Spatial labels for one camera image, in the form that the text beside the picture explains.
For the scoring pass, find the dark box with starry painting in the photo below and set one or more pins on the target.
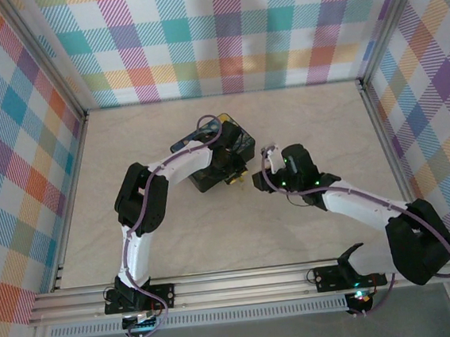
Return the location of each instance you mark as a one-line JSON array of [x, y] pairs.
[[208, 182]]

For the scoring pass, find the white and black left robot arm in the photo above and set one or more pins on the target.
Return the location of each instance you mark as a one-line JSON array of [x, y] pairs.
[[157, 215]]

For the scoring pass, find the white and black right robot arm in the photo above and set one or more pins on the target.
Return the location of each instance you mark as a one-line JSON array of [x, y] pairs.
[[416, 245]]

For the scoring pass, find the black controller board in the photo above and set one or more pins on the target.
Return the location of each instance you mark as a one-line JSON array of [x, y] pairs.
[[361, 298], [142, 325]]

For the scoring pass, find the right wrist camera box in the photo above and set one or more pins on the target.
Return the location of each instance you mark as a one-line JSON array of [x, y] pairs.
[[273, 157]]

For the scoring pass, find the aluminium table side rail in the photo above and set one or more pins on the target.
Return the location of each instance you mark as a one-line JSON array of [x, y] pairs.
[[382, 129], [59, 278]]

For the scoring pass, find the long aluminium base rail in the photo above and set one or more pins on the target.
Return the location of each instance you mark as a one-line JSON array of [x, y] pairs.
[[240, 284]]

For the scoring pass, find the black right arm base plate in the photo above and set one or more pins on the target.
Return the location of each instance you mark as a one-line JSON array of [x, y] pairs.
[[327, 280]]

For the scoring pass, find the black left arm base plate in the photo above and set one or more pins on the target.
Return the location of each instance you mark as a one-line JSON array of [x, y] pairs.
[[157, 291]]

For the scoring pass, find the aluminium frame post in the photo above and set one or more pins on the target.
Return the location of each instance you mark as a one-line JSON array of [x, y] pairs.
[[388, 21], [46, 58]]

